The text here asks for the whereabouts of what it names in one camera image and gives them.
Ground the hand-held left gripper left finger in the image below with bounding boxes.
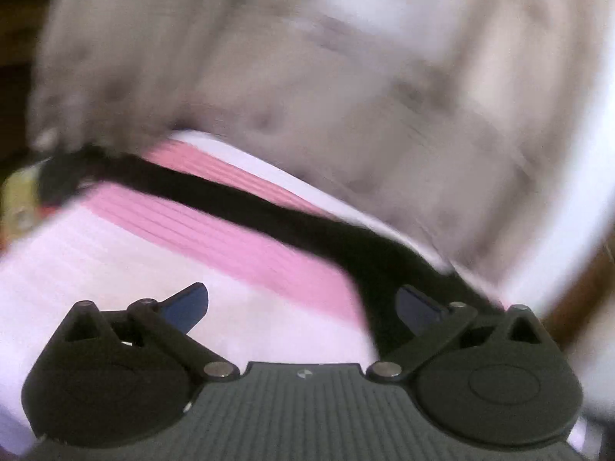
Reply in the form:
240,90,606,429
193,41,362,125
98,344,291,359
50,282,241,383

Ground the pink checked bed sheet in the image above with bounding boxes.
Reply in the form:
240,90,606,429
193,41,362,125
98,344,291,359
0,137,510,459

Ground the yellow object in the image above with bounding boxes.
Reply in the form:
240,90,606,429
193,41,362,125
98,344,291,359
0,163,46,243

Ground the black cloth garment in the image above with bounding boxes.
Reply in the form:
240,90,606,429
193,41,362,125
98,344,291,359
38,146,510,361

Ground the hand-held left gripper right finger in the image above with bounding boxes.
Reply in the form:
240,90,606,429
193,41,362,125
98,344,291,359
366,284,554,383

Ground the brown wooden furniture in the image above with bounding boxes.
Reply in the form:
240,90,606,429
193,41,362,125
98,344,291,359
540,245,615,351

